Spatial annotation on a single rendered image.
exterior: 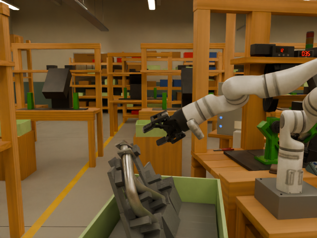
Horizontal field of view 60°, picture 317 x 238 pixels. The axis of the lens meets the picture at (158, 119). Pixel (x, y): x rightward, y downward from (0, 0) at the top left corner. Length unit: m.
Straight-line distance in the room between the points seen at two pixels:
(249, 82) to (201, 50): 1.10
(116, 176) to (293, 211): 0.76
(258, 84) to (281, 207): 0.57
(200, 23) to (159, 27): 9.90
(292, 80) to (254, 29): 1.26
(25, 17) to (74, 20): 2.00
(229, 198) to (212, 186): 0.19
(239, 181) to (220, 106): 0.65
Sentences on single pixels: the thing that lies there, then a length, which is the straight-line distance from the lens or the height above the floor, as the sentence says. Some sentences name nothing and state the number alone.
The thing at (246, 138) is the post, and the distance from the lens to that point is 2.09.
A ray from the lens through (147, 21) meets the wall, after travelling 11.87.
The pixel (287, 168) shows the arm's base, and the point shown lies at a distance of 1.23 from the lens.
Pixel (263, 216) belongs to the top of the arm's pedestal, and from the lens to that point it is 1.25.
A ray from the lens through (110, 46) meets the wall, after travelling 11.89.
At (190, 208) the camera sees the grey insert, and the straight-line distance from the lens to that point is 1.25.
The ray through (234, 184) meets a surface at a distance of 1.44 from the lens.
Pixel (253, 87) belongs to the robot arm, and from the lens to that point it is 0.84.
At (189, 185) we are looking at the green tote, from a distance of 1.28.
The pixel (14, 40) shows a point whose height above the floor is 2.14.
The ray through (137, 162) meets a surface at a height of 1.07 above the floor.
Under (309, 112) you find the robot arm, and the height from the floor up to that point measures 1.29.
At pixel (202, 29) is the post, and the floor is 1.72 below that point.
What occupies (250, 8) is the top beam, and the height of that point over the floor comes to 1.87.
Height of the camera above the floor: 1.40
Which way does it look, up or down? 8 degrees down
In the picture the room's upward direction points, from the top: straight up
